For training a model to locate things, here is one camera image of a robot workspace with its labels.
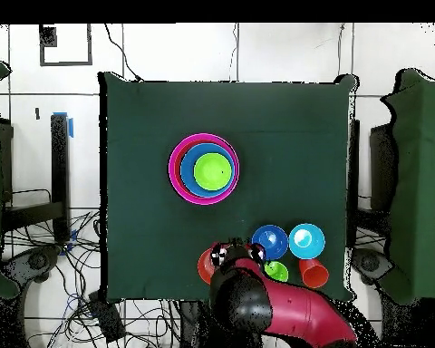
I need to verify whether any green small bowl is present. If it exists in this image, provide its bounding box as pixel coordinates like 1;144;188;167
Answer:
192;151;234;192

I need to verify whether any pink large bowl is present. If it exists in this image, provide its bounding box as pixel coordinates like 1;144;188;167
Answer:
168;132;241;207

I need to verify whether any light blue small bowl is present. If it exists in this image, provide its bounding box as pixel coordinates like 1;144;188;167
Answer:
288;223;326;260

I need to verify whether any blue medium bowl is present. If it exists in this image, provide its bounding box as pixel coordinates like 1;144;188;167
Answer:
179;142;237;198

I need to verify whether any dark green tablecloth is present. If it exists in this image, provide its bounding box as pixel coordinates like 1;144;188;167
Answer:
98;71;356;304

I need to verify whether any black post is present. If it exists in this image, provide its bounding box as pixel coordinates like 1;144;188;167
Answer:
347;119;362;251

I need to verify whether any orange plastic cup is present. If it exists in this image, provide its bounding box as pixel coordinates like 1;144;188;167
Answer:
298;257;330;290

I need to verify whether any black floor stand base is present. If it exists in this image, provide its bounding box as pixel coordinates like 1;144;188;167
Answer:
1;244;63;285
351;247;394;285

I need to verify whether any black power strip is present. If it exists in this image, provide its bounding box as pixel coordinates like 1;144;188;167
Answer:
87;289;127;343

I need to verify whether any dark blue small bowl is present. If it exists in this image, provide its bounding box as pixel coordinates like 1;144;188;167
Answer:
250;224;289;261

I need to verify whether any orange small bowl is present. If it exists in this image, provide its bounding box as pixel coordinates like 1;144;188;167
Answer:
197;247;221;285

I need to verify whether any black frame with blue tape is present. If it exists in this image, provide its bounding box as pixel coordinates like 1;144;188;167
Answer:
0;111;75;256

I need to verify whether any black cable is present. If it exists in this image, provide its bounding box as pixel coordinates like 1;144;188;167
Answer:
103;23;143;83

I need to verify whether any black square floor frame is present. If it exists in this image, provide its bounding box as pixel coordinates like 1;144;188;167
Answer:
38;23;94;67

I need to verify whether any green plastic cup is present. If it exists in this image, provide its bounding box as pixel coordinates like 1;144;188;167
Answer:
263;260;290;283

